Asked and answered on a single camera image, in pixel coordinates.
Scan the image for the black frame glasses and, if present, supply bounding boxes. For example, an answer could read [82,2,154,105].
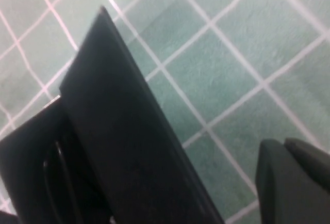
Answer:
[42,140,80,224]

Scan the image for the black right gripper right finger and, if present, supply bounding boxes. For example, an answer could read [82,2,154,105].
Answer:
[283,137,330,196]

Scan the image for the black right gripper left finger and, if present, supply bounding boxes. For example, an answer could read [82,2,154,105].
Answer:
[254,138,330,224]

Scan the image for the black printed glasses case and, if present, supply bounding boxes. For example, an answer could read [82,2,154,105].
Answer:
[0,5,225,224]

